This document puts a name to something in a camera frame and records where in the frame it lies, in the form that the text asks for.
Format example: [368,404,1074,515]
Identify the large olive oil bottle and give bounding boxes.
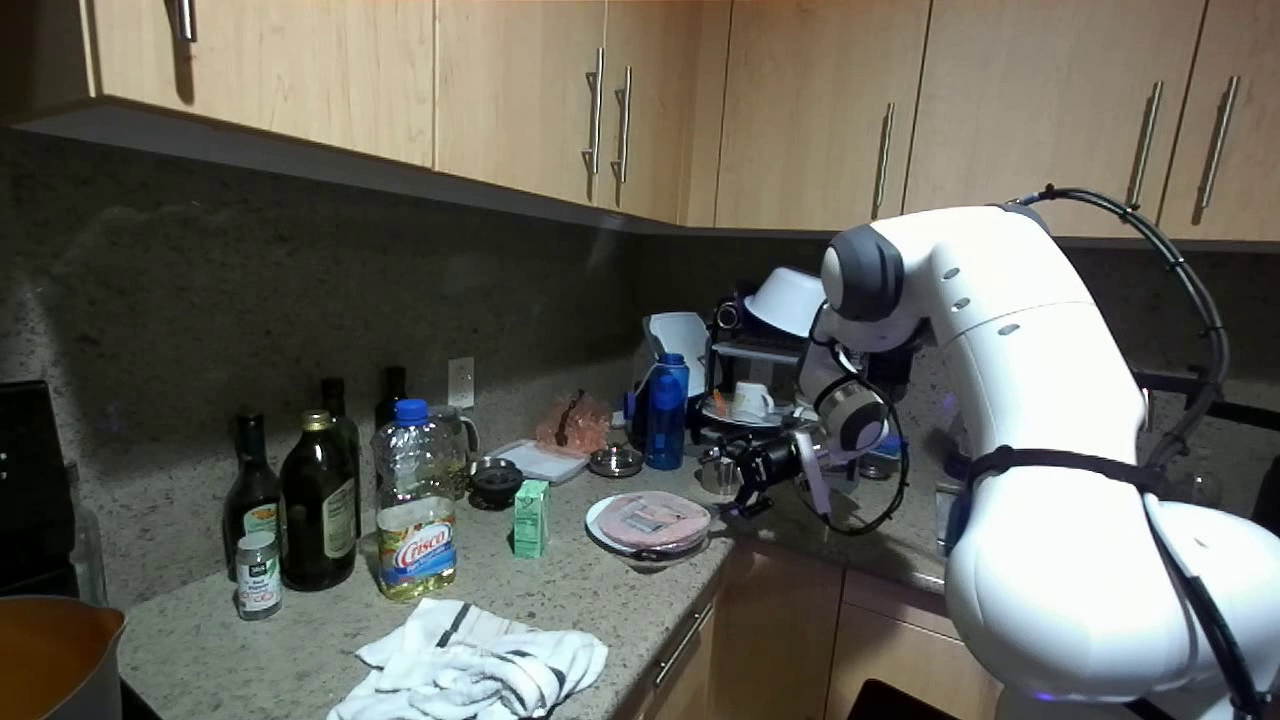
[279,408,365,597]

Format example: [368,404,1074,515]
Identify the small black bowl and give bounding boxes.
[463,451,529,511]

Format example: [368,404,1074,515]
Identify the steel cup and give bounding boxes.
[693,442,731,496]

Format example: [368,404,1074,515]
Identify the white wall outlet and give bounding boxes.
[442,353,480,411]

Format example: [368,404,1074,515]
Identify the white striped towel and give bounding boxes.
[323,590,612,720]

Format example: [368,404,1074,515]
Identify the glass oil cruet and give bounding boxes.
[429,404,482,499]

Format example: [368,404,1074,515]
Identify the wooden cabinets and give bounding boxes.
[612,530,1006,720]
[12,0,1280,248]

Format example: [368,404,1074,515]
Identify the pink sliced ham package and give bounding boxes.
[592,493,712,555]

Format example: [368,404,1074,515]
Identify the white bowl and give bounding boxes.
[740,264,830,342]

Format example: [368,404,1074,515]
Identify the small steel bowl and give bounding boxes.
[583,441,647,482]

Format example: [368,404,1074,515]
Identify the black dish rack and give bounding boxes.
[687,296,857,442]

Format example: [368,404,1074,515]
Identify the clear container white lid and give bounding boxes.
[493,437,592,487]

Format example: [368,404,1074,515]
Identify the dark slim bottle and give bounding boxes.
[370,359,412,432]
[316,376,365,465]

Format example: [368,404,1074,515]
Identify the small white capped jar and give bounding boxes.
[232,529,289,620]

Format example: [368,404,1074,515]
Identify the plastic bottle blue cap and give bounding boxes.
[368,394,463,602]

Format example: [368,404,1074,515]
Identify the wooden lower cabinets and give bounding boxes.
[612,530,1006,720]

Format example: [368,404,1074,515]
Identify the white mug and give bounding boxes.
[724,380,783,432]

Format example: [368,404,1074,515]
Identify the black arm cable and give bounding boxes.
[796,178,1269,720]

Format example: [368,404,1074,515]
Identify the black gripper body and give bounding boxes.
[728,424,817,508]

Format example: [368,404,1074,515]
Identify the dark wine bottle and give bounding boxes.
[220,408,289,582]

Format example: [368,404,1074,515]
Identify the orange cooking pot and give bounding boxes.
[0,590,129,720]

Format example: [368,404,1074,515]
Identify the kitchen faucet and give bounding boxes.
[1135,369,1280,432]

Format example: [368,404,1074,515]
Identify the wooden upper cabinets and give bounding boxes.
[12,0,1280,248]

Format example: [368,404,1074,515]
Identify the white jug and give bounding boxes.
[645,308,716,401]

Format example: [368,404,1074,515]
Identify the blue water bottle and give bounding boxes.
[639,347,694,477]

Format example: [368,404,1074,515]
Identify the pink packaged meat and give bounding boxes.
[531,382,618,459]

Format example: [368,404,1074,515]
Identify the white round plate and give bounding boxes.
[580,487,716,562]

